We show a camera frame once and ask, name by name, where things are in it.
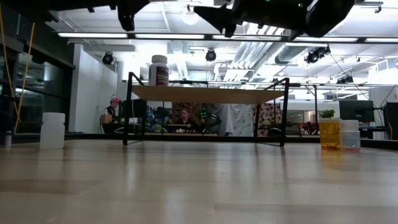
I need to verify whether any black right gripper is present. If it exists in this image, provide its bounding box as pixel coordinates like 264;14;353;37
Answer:
193;0;296;38

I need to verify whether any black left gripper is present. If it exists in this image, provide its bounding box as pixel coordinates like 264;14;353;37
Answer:
116;0;152;32

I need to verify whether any white bottle with maroon label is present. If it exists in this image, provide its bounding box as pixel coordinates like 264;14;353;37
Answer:
148;54;170;87

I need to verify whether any plain white medicine bottle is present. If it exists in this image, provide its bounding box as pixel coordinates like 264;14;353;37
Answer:
39;112;67;150

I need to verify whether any yellow bottle with white cap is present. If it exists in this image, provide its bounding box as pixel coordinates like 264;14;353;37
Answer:
318;118;342;151

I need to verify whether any clear bottle with red pills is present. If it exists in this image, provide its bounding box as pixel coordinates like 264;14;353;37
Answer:
339;119;361;151

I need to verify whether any wooden shelf with black legs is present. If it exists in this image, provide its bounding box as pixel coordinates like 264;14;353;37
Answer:
123;71;290;147

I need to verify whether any white strip light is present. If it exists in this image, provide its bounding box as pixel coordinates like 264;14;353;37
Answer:
293;37;359;43
364;37;398;44
57;32;129;39
134;33;205;40
212;34;282;41

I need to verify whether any white globe pendant lamp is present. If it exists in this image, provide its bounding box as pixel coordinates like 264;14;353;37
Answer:
182;9;200;26

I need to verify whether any black computer monitor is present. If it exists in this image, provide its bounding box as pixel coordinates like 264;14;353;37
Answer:
122;99;147;119
385;101;398;141
338;99;376;123

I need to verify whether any person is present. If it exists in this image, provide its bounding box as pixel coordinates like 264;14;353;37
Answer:
174;108;200;133
103;96;121;134

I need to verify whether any black ceiling spot lamp cluster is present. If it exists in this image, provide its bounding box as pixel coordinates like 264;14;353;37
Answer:
303;45;331;65

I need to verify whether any pale grey curtain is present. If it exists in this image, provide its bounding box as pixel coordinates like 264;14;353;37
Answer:
213;103;254;137

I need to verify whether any green potted plant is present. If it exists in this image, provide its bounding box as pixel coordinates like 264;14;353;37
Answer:
320;108;336;120

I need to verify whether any yellow extension cable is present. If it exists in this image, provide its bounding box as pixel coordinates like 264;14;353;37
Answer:
0;6;35;131

